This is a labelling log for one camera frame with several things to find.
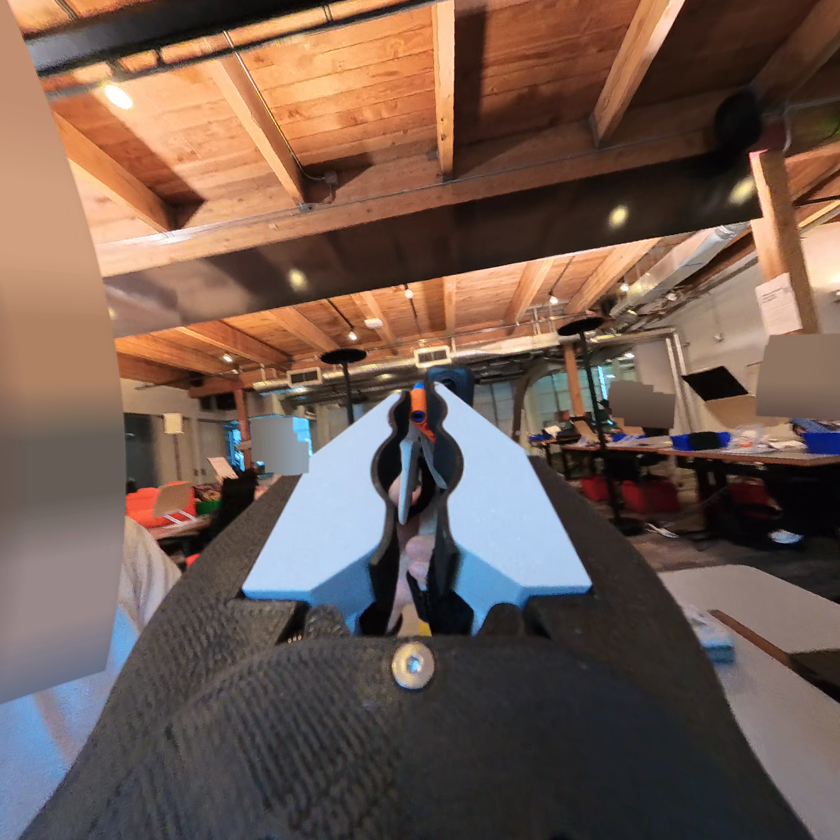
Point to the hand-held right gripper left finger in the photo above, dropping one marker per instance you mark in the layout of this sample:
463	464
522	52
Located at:
315	525

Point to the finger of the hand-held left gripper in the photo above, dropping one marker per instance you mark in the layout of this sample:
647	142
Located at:
434	469
407	482

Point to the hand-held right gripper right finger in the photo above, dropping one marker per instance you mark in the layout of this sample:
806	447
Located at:
518	525

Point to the orange connector brick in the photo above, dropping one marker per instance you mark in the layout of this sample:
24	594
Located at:
425	407

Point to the person's left hand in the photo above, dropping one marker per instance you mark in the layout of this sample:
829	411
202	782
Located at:
417	558

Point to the white vent grille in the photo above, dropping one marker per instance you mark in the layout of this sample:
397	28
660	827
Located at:
304	377
432	358

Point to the black office chair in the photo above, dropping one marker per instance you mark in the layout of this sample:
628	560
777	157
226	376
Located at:
239	495

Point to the red container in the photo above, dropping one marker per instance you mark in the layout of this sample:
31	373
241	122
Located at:
649	495
596	489

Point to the black light stand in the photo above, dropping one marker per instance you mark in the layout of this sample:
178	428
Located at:
344	358

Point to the black stand with round base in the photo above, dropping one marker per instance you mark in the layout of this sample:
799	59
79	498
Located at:
581	326

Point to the orange bin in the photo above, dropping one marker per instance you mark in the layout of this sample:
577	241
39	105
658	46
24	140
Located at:
148	508

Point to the blue storage bin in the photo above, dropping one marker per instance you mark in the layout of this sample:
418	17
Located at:
699	439
823	441

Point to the long wooden work table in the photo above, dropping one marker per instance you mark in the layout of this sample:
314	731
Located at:
722	454

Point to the grey remote controller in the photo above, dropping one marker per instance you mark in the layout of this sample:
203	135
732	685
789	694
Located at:
712	633

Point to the black flag panel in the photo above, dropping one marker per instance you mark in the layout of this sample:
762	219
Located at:
715	382

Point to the white paper notice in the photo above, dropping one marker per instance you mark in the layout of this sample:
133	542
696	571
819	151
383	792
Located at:
779	305

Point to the silver ventilation duct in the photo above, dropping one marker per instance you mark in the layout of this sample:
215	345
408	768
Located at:
492	351

